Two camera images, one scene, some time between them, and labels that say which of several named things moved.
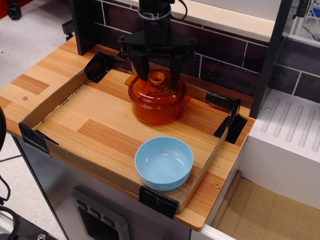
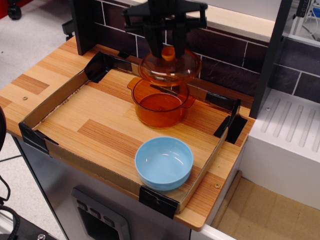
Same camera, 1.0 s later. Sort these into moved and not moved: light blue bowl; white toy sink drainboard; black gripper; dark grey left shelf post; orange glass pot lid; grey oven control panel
Moved: black gripper; orange glass pot lid
Not moved: dark grey left shelf post; light blue bowl; grey oven control panel; white toy sink drainboard
